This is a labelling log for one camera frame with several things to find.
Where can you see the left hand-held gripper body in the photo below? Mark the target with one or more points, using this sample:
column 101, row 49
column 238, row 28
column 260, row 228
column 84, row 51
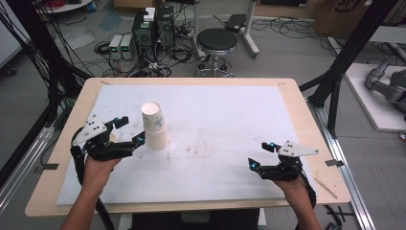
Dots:
column 92, row 129

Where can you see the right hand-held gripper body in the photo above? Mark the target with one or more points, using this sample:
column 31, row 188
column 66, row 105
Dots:
column 295, row 149

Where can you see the stack of white paper cups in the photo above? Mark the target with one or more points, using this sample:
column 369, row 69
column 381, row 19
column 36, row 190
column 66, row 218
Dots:
column 155, row 131

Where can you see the person's right hand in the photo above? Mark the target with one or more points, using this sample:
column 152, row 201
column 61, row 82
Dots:
column 295, row 191

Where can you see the person's left hand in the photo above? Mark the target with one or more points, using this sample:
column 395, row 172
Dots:
column 97, row 172

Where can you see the black tape strip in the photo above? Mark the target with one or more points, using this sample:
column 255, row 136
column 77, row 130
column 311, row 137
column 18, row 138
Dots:
column 334, row 163
column 51, row 166

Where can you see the thin wooden stick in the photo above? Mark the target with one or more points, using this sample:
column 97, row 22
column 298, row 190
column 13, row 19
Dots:
column 327, row 189

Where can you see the white power supply unit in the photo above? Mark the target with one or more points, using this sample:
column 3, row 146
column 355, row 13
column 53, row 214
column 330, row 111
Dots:
column 127, row 47
column 115, row 46

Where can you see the white base board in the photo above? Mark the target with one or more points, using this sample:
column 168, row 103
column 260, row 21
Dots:
column 367, row 105

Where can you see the black computer tower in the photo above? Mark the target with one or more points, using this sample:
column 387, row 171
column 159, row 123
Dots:
column 166, row 27
column 144, row 36

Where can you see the small white box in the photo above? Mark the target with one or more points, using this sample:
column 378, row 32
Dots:
column 149, row 14

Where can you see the white metal stand leg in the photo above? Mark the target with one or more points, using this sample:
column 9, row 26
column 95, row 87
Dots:
column 250, row 30

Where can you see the black round stool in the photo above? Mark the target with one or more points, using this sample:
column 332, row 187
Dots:
column 216, row 41

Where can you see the white round table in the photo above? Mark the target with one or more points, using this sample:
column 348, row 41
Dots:
column 68, row 6

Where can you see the flat black device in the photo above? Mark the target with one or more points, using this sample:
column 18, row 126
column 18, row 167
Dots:
column 236, row 23

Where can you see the brown cardboard box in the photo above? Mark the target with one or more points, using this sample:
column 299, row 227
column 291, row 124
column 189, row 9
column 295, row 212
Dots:
column 341, row 17

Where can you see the aluminium rail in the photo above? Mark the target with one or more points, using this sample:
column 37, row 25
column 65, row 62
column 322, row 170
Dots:
column 22, row 166
column 341, row 147

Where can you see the black cross-shaped bracket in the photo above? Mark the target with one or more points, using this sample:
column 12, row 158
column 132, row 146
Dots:
column 341, row 213

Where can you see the black metal frame post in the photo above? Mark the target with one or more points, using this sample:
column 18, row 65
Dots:
column 348, row 54
column 41, row 48

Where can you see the white wall panel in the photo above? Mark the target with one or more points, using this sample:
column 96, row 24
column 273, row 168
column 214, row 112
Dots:
column 9, row 35

